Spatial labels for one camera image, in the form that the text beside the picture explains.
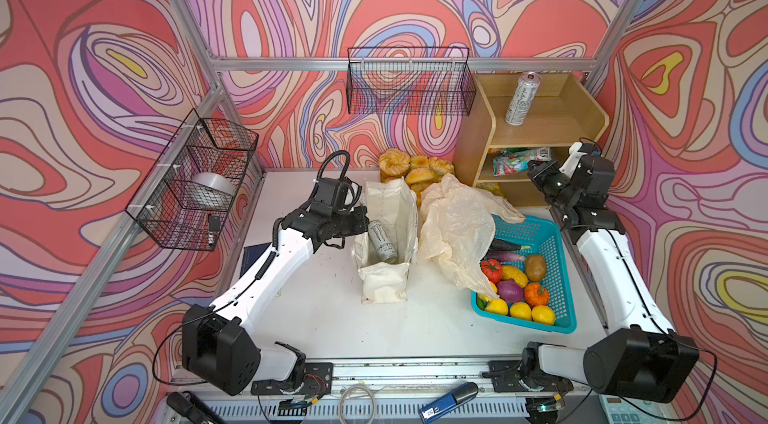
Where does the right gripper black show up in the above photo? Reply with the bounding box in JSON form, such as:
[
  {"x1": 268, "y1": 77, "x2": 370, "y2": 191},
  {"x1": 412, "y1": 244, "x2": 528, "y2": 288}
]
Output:
[{"x1": 526, "y1": 157, "x2": 578, "y2": 207}]

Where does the white energy drink can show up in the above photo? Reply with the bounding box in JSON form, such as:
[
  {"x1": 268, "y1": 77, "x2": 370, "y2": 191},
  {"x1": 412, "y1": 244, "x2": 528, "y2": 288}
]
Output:
[{"x1": 368, "y1": 220, "x2": 398, "y2": 264}]

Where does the white canvas tote bag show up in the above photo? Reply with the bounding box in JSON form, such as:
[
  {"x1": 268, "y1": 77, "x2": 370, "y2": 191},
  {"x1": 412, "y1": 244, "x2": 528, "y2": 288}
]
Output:
[{"x1": 351, "y1": 178, "x2": 419, "y2": 304}]

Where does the translucent beige plastic bag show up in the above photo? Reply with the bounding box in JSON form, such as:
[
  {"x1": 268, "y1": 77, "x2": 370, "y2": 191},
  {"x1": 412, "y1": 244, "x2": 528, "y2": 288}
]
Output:
[{"x1": 417, "y1": 174, "x2": 525, "y2": 298}]

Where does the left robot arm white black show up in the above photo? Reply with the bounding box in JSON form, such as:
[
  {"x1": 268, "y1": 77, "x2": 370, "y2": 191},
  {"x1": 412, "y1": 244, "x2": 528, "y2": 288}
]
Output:
[{"x1": 181, "y1": 176, "x2": 369, "y2": 396}]

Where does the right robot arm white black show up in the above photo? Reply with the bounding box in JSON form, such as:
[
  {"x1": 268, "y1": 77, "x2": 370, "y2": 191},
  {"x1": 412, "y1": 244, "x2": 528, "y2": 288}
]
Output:
[{"x1": 518, "y1": 141, "x2": 700, "y2": 404}]

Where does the teal plastic basket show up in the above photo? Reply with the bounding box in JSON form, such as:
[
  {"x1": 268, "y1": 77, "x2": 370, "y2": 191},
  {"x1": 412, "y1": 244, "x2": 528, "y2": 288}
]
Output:
[{"x1": 471, "y1": 216, "x2": 577, "y2": 334}]

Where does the sugared bread roll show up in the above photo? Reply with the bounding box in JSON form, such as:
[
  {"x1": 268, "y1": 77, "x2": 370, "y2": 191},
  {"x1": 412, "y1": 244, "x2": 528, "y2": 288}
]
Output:
[{"x1": 379, "y1": 148, "x2": 411, "y2": 179}]

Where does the brown toy potato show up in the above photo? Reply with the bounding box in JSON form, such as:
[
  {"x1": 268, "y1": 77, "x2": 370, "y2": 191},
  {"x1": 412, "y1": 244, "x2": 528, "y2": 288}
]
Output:
[{"x1": 524, "y1": 254, "x2": 548, "y2": 282}]

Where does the green snack packet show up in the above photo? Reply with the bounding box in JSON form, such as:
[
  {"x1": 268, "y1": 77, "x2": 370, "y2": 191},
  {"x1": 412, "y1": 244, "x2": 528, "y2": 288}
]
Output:
[{"x1": 493, "y1": 147, "x2": 551, "y2": 177}]

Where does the yellow chips bag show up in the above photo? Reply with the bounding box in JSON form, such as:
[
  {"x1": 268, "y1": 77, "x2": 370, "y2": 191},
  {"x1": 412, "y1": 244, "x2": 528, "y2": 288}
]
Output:
[{"x1": 476, "y1": 182, "x2": 505, "y2": 197}]

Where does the dark blue notebook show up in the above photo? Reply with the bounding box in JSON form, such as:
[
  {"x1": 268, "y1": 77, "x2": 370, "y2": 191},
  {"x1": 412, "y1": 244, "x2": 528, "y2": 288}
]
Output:
[{"x1": 240, "y1": 243, "x2": 270, "y2": 276}]

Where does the oval bread bun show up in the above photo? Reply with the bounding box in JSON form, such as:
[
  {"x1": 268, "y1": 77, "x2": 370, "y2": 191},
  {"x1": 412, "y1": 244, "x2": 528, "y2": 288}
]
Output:
[{"x1": 405, "y1": 167, "x2": 438, "y2": 186}]

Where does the dark toy eggplant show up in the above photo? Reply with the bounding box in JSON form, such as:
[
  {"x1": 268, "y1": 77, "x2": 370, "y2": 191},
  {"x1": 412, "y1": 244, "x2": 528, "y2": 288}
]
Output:
[{"x1": 489, "y1": 238, "x2": 530, "y2": 252}]

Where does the purple toy eggplant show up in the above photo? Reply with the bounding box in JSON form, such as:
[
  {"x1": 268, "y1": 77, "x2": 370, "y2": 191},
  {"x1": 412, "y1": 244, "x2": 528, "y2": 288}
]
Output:
[{"x1": 483, "y1": 250, "x2": 526, "y2": 263}]

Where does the yellow toy corn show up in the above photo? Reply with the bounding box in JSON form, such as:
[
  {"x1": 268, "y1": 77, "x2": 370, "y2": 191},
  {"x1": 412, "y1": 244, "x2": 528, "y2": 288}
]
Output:
[{"x1": 502, "y1": 265, "x2": 529, "y2": 288}]

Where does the wooden shelf unit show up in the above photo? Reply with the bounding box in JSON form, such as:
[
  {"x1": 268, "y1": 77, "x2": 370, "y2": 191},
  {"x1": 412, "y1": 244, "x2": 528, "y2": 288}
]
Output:
[{"x1": 453, "y1": 74, "x2": 609, "y2": 207}]

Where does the orange toy pumpkin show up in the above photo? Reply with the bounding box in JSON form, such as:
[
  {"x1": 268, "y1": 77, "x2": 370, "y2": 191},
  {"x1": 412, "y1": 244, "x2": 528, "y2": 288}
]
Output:
[{"x1": 524, "y1": 282, "x2": 550, "y2": 308}]

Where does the red toy tomato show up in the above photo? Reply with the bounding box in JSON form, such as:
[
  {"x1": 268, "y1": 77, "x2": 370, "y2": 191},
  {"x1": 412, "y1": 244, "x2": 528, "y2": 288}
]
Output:
[{"x1": 480, "y1": 259, "x2": 503, "y2": 284}]

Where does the purple toy onion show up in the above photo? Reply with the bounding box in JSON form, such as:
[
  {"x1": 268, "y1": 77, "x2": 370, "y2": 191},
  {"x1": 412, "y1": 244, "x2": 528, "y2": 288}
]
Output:
[{"x1": 496, "y1": 280, "x2": 524, "y2": 304}]

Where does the silver pink drink can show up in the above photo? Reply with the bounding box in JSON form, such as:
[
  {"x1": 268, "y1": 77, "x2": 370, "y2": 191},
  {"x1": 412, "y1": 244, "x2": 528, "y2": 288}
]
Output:
[{"x1": 505, "y1": 72, "x2": 541, "y2": 126}]

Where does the yellow toy lemon right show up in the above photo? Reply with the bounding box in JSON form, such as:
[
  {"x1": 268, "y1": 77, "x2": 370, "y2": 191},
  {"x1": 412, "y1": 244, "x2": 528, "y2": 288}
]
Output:
[{"x1": 508, "y1": 301, "x2": 533, "y2": 322}]

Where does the yellow toy lemon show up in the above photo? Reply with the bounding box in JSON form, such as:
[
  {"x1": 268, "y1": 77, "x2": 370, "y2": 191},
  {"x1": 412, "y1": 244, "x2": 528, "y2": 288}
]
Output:
[
  {"x1": 508, "y1": 301, "x2": 533, "y2": 322},
  {"x1": 484, "y1": 299, "x2": 509, "y2": 316}
]

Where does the silver tape roll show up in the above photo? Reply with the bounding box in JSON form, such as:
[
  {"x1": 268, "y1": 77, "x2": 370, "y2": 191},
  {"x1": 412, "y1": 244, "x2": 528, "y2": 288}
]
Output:
[{"x1": 189, "y1": 172, "x2": 236, "y2": 210}]

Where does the white calculator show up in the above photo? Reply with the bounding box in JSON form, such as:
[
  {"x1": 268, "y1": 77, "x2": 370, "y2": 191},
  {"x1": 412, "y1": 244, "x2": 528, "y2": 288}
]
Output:
[{"x1": 598, "y1": 395, "x2": 665, "y2": 424}]

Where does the blue black handheld tool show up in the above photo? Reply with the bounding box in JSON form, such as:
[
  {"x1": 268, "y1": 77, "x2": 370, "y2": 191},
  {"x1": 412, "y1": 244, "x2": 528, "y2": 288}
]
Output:
[{"x1": 419, "y1": 382, "x2": 479, "y2": 424}]

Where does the black wire basket left wall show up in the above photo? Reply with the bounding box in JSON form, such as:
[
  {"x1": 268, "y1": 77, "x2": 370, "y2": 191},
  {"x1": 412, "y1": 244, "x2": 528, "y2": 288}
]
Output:
[{"x1": 125, "y1": 110, "x2": 259, "y2": 251}]

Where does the black wire basket wall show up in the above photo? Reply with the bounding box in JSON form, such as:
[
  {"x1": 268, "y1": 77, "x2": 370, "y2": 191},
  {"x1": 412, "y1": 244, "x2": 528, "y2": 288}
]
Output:
[
  {"x1": 125, "y1": 110, "x2": 259, "y2": 251},
  {"x1": 346, "y1": 44, "x2": 476, "y2": 116}
]

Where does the black wire basket back wall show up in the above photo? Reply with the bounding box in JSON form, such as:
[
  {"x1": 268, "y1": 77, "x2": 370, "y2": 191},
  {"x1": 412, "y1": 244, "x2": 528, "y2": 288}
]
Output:
[{"x1": 346, "y1": 44, "x2": 476, "y2": 116}]

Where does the coiled white cable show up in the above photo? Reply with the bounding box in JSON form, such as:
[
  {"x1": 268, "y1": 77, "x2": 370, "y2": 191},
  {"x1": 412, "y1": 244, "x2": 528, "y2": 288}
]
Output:
[{"x1": 337, "y1": 383, "x2": 378, "y2": 424}]

